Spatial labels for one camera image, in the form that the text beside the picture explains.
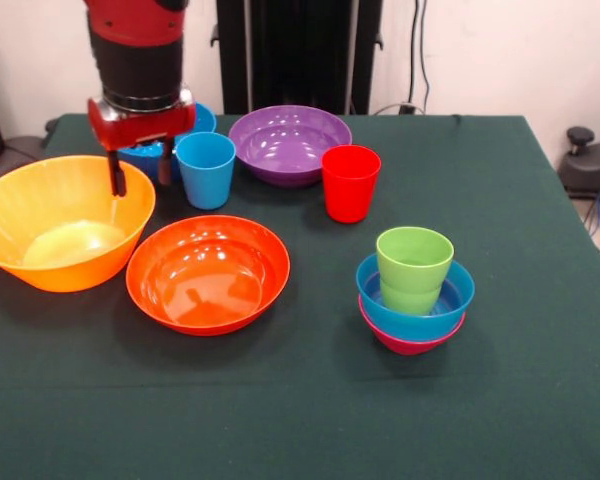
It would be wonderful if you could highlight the large yellow bowl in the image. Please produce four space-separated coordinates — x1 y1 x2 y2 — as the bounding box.
0 155 157 293

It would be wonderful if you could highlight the orange bowl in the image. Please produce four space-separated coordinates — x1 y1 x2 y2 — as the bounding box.
125 214 292 337

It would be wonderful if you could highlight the small blue bowl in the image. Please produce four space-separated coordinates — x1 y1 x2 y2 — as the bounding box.
355 252 476 344

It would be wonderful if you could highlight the black hanging cable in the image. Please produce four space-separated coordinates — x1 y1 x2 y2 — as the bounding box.
407 0 432 115

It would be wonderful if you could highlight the blue cup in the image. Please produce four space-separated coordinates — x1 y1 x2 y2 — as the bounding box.
175 131 237 210

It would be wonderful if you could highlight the pink bowl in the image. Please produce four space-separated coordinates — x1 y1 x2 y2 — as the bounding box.
358 294 467 357

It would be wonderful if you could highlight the red cup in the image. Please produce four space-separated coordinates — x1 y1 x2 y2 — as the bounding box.
321 144 382 225

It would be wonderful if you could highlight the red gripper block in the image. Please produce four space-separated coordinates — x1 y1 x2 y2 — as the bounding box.
87 85 197 198

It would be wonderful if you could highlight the dark green tablecloth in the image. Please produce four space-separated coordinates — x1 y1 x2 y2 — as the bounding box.
0 113 600 480

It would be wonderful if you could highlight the purple bowl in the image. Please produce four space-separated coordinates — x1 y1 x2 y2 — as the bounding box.
228 105 354 189

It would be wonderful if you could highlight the green cup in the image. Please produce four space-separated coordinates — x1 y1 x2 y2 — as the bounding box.
375 226 455 317

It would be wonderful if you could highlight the large blue bowl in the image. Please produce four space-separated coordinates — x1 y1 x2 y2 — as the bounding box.
117 102 218 182

